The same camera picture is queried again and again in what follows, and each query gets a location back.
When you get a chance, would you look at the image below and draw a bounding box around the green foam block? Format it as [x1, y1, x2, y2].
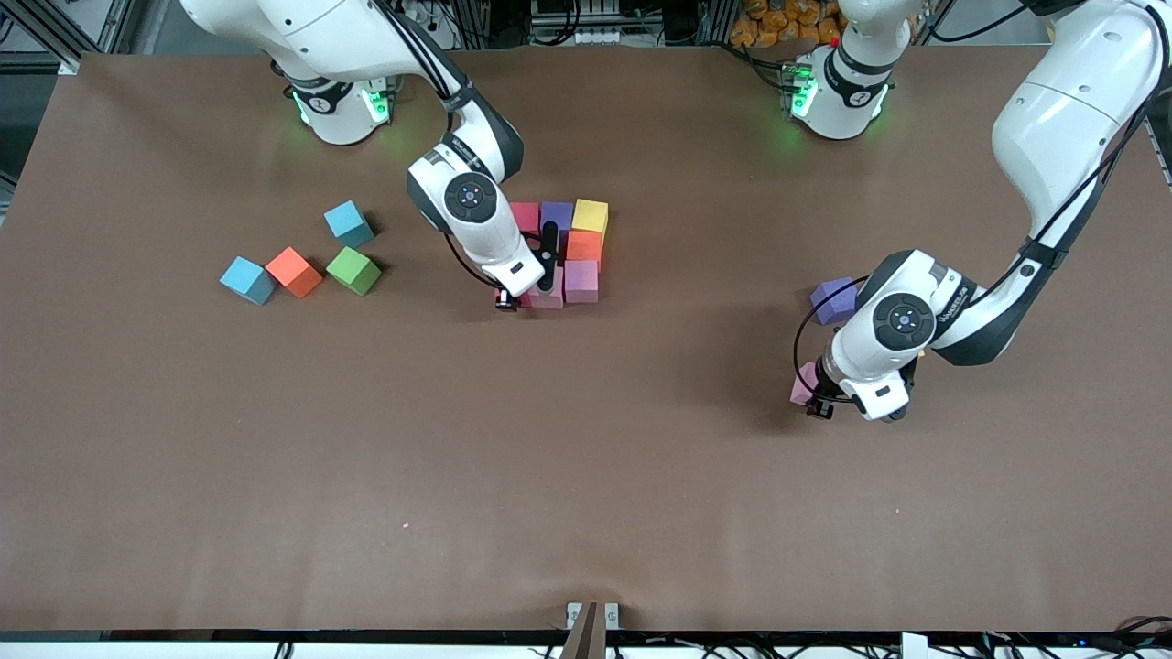
[325, 245, 383, 297]

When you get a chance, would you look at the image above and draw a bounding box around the blue foam block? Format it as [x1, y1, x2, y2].
[219, 255, 277, 307]
[323, 200, 376, 250]

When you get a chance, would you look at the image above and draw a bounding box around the brown table cover sheet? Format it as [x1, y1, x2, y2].
[0, 44, 1172, 634]

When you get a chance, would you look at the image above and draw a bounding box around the silver metal rack equipment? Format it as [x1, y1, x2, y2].
[529, 0, 637, 47]

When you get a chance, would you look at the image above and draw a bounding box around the bag of orange items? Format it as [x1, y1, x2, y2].
[730, 0, 848, 49]

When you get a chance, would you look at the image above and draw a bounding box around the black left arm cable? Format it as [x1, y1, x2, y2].
[793, 0, 1172, 408]

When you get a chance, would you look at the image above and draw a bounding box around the metal bracket with brown wedge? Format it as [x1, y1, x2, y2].
[560, 601, 622, 659]

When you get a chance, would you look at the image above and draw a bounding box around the aluminium frame profile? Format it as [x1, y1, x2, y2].
[0, 0, 138, 76]

